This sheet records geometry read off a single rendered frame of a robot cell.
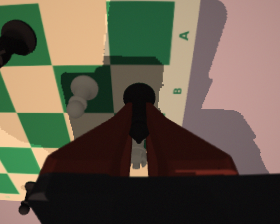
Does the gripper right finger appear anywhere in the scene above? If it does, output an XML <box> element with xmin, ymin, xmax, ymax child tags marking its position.
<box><xmin>146</xmin><ymin>102</ymin><xmax>239</xmax><ymax>176</ymax></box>

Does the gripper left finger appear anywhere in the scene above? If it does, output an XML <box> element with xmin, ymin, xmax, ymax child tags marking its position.
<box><xmin>38</xmin><ymin>102</ymin><xmax>132</xmax><ymax>176</ymax></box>

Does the white pawn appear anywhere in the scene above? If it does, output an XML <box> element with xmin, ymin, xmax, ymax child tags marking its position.
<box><xmin>66</xmin><ymin>75</ymin><xmax>99</xmax><ymax>118</ymax></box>

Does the green and cream chessboard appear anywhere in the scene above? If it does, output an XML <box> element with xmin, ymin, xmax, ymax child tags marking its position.
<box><xmin>0</xmin><ymin>0</ymin><xmax>200</xmax><ymax>201</ymax></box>

